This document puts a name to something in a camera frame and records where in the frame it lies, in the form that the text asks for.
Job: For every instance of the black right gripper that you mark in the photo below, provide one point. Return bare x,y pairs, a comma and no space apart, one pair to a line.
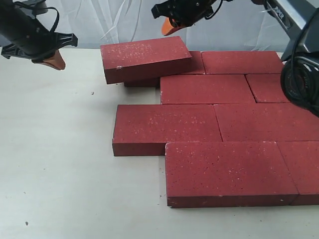
181,13

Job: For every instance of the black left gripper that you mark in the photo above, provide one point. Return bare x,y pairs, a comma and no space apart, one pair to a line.
30,39

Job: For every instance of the red brick top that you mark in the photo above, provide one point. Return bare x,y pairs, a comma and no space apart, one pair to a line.
144,59

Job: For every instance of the red brick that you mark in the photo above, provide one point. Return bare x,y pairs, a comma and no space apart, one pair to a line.
227,174
144,59
144,130
241,62
302,160
205,89
195,68

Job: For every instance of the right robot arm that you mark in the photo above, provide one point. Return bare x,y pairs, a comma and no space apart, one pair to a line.
298,18

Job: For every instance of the red brick right second row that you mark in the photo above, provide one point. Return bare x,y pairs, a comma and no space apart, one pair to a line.
266,88

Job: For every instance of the red brick right third row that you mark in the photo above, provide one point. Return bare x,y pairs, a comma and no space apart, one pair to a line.
266,122

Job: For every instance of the white wrinkled backdrop cloth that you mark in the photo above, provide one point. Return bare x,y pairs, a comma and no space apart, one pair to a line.
239,25

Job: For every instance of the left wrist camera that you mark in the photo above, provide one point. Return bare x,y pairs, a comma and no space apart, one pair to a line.
31,4

